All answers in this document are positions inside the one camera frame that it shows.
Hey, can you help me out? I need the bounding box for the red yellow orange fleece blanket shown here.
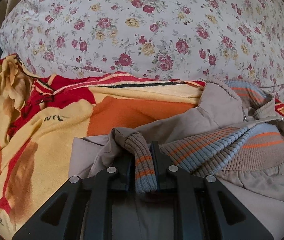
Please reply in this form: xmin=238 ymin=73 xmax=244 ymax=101
xmin=0 ymin=55 xmax=284 ymax=239

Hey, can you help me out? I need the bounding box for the floral white duvet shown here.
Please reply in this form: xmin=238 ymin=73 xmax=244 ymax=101
xmin=0 ymin=0 xmax=284 ymax=101

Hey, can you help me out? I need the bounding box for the beige jacket with striped trim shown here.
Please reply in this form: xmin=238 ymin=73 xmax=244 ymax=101
xmin=69 ymin=79 xmax=284 ymax=239

